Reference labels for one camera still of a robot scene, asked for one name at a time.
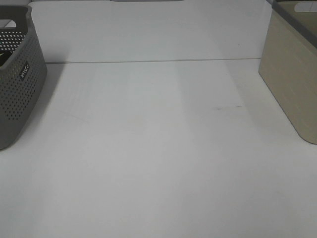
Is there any grey perforated plastic basket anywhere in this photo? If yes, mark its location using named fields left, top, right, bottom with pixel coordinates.
left=0, top=5, right=47, bottom=149

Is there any beige storage bin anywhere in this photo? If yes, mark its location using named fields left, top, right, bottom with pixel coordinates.
left=259, top=0, right=317, bottom=144

